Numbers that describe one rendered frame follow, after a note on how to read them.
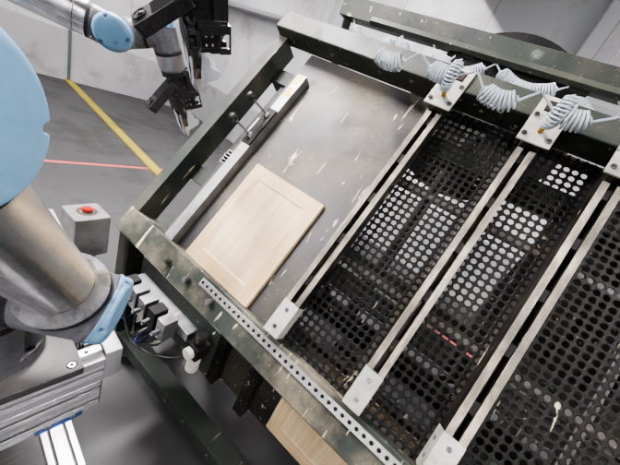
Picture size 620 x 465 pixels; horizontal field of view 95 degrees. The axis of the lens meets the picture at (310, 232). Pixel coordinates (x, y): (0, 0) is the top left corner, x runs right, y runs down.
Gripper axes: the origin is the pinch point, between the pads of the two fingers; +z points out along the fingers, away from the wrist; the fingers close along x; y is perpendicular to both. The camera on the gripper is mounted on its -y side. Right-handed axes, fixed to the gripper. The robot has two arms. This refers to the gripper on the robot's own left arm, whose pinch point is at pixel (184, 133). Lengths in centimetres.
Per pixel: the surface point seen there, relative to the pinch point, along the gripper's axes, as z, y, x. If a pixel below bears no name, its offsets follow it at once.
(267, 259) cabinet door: 37, 4, -40
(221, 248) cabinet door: 39.4, -5.7, -21.2
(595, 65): -18, 143, -82
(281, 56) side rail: -7, 69, 31
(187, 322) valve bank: 53, -30, -33
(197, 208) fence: 33.1, -3.9, -0.4
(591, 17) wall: -5, 431, -26
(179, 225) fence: 37.7, -13.2, 0.2
